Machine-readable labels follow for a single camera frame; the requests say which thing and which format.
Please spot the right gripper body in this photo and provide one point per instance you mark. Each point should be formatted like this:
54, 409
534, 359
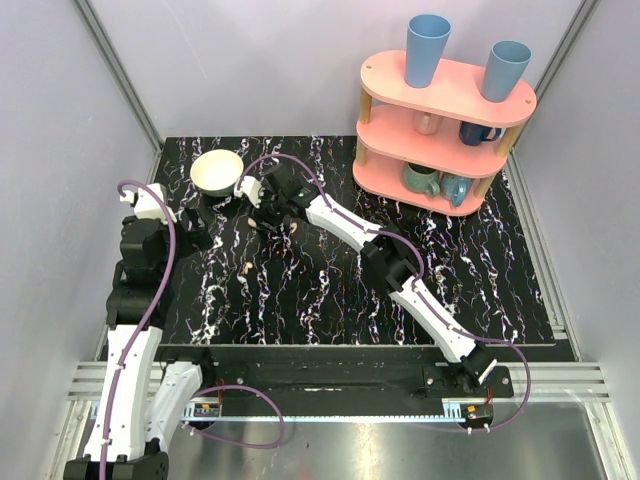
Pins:
271, 203

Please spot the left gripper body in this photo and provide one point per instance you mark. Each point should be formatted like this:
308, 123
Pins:
195, 230

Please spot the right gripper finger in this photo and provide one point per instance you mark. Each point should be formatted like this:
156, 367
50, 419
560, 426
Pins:
265, 224
287, 213

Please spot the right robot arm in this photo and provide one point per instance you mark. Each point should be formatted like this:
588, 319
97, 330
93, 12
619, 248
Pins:
390, 263

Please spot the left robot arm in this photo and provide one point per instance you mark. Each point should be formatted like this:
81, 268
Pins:
133, 429

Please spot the white ceramic bowl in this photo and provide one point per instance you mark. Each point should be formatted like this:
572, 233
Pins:
216, 172

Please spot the green glazed mug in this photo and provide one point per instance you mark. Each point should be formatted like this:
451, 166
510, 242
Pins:
421, 179

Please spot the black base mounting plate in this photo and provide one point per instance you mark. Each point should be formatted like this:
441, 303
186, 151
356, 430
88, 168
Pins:
411, 369

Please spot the pink three-tier shelf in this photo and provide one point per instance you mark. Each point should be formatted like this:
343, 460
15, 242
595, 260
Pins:
386, 139

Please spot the pink mug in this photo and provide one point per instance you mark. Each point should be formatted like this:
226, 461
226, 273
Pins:
426, 123

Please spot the light blue mug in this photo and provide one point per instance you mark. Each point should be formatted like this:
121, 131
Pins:
455, 188

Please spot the dark blue mug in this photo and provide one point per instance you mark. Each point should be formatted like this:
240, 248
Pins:
472, 134

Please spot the tall blue cup left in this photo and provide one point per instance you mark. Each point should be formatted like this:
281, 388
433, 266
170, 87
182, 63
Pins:
427, 35

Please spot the tall blue cup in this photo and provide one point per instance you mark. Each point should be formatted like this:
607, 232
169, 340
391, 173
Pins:
506, 64
427, 35

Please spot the tall blue cup right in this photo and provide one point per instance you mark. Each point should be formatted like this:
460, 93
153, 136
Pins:
506, 64

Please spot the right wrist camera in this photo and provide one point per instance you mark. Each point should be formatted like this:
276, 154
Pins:
250, 188

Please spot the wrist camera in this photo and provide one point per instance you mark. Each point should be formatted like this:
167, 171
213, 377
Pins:
250, 188
145, 206

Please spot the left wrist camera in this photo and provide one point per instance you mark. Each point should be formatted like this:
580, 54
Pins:
145, 206

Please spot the aluminium rail frame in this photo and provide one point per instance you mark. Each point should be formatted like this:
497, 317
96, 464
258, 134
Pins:
548, 375

